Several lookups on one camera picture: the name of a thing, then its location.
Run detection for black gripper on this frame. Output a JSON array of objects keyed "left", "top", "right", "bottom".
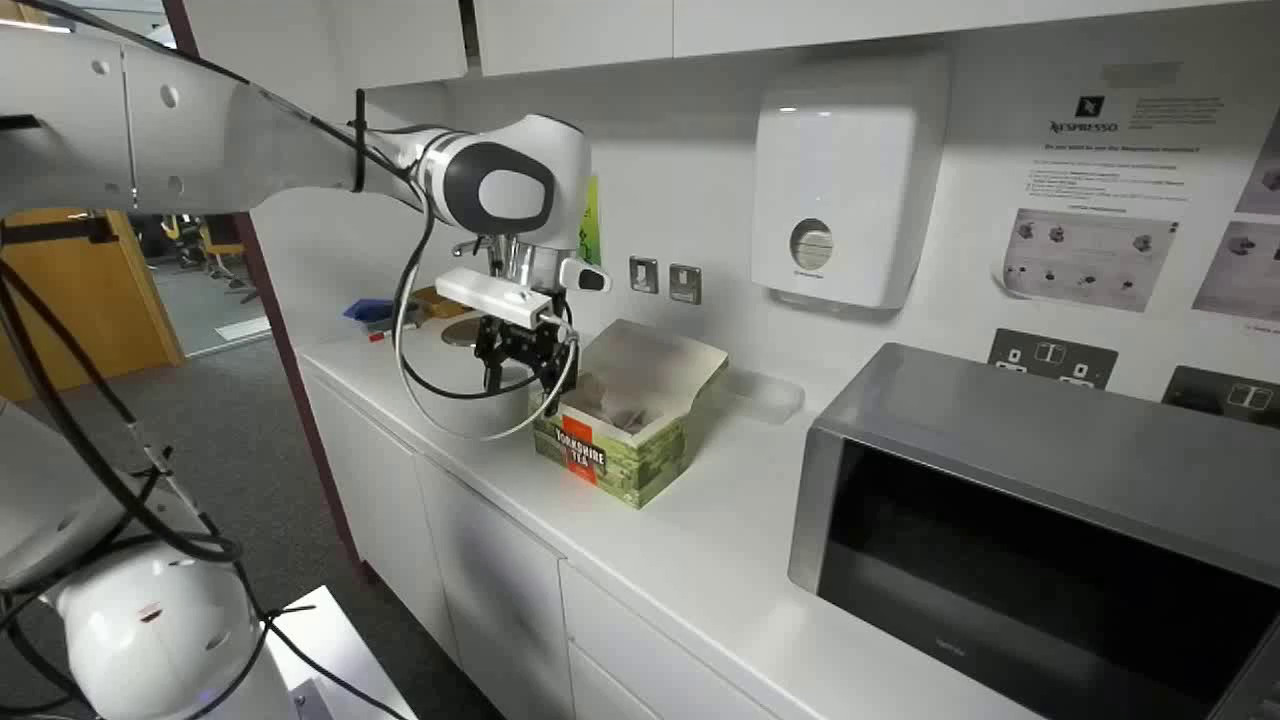
[{"left": 470, "top": 308, "right": 580, "bottom": 401}]

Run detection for green cardboard tea box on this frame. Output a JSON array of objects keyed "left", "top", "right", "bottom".
[{"left": 531, "top": 316, "right": 730, "bottom": 511}]

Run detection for green cleaning poster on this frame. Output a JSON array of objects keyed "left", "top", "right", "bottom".
[{"left": 573, "top": 172, "right": 607, "bottom": 269}]

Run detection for blue sponge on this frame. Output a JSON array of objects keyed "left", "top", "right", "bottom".
[{"left": 341, "top": 290, "right": 403, "bottom": 337}]

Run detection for white lower cabinets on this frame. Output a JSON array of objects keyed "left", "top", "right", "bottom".
[{"left": 297, "top": 356, "right": 804, "bottom": 720}]

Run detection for white cabinets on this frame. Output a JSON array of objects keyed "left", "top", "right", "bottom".
[
  {"left": 174, "top": 0, "right": 1280, "bottom": 96},
  {"left": 297, "top": 356, "right": 804, "bottom": 720}
]

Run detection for white robot stand plate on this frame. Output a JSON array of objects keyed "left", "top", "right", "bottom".
[{"left": 264, "top": 578, "right": 419, "bottom": 720}]

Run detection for white upper cabinets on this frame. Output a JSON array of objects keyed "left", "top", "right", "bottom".
[{"left": 174, "top": 0, "right": 1280, "bottom": 96}]

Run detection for white paper towel dispenser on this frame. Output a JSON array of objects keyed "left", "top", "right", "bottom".
[{"left": 746, "top": 51, "right": 951, "bottom": 319}]

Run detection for silver microwave oven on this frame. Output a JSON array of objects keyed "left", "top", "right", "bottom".
[{"left": 783, "top": 340, "right": 1280, "bottom": 720}]

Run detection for white coffee machine instruction poster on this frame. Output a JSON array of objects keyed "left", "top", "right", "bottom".
[{"left": 988, "top": 51, "right": 1280, "bottom": 332}]

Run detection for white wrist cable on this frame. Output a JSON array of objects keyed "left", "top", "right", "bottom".
[{"left": 484, "top": 332, "right": 583, "bottom": 447}]

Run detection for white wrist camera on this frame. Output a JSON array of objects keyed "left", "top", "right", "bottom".
[{"left": 430, "top": 264, "right": 560, "bottom": 332}]

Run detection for wall power sockets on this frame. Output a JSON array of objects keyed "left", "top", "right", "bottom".
[{"left": 625, "top": 253, "right": 665, "bottom": 299}]

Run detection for silver wall switch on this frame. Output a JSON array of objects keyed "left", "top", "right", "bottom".
[{"left": 665, "top": 260, "right": 705, "bottom": 308}]

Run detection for dark red door frame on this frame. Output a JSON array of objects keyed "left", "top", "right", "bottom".
[{"left": 154, "top": 0, "right": 368, "bottom": 572}]

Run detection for black robot base cable bundle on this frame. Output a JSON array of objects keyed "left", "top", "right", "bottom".
[{"left": 0, "top": 254, "right": 410, "bottom": 720}]

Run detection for black double wall socket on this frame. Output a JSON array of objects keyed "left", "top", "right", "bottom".
[
  {"left": 984, "top": 324, "right": 1120, "bottom": 391},
  {"left": 1159, "top": 363, "right": 1280, "bottom": 430}
]

